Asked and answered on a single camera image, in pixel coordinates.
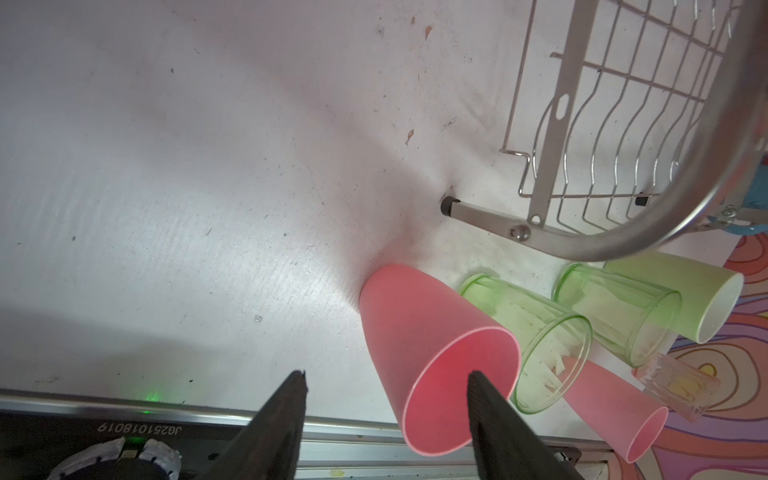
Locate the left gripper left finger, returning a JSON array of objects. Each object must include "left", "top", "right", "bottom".
[{"left": 200, "top": 370, "right": 308, "bottom": 480}]

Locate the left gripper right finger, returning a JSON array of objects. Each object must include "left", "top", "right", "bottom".
[{"left": 467, "top": 371, "right": 581, "bottom": 480}]

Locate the pink plastic cup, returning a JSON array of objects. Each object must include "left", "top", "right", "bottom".
[
  {"left": 564, "top": 360, "right": 669, "bottom": 463},
  {"left": 359, "top": 264, "right": 522, "bottom": 456}
]

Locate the light green ceramic mug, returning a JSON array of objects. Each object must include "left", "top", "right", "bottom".
[{"left": 604, "top": 251, "right": 745, "bottom": 344}]

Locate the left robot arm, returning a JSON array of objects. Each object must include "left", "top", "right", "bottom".
[{"left": 48, "top": 371, "right": 580, "bottom": 479}]

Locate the steel two-tier dish rack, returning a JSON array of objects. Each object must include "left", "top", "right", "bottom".
[{"left": 441, "top": 1, "right": 767, "bottom": 262}]

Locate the green transparent cup left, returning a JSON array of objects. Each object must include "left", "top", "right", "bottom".
[{"left": 458, "top": 274, "right": 593, "bottom": 414}]

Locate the green transparent cup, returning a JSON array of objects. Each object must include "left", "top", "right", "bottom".
[
  {"left": 552, "top": 263, "right": 682, "bottom": 368},
  {"left": 458, "top": 274, "right": 593, "bottom": 414}
]

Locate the green transparent cup right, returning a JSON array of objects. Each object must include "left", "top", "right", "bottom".
[{"left": 552, "top": 263, "right": 682, "bottom": 368}]

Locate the clear pink glass cup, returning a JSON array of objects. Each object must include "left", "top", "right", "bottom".
[{"left": 632, "top": 353, "right": 721, "bottom": 422}]

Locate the blue ceramic mug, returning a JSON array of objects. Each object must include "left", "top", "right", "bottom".
[{"left": 706, "top": 152, "right": 767, "bottom": 236}]

